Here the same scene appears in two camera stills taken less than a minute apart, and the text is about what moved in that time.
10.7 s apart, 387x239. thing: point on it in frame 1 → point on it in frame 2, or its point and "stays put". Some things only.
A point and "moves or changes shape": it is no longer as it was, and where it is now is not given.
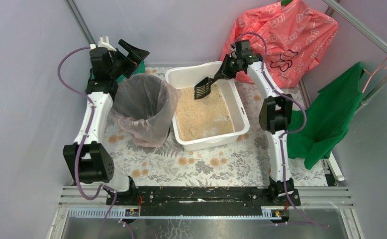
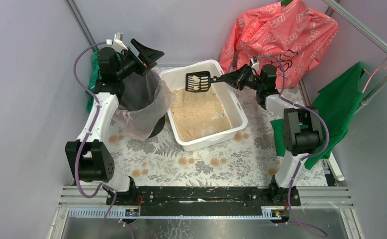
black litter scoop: (203, 88) moves or changes shape
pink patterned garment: (291, 39) stays put
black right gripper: (226, 68) → (242, 78)
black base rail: (204, 198) stays put
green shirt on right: (332, 111) stays put
